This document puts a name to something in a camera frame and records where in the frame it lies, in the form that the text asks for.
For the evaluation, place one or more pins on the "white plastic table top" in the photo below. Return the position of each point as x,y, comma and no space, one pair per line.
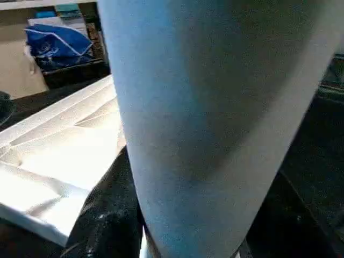
59,156

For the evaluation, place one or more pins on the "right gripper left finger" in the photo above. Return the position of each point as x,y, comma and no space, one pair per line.
110,215

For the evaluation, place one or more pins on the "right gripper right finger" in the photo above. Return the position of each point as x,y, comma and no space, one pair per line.
293,226

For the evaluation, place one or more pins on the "black mat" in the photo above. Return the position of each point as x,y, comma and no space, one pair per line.
317,145

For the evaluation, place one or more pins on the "white plastic table leg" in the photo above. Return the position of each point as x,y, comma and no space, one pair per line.
215,107

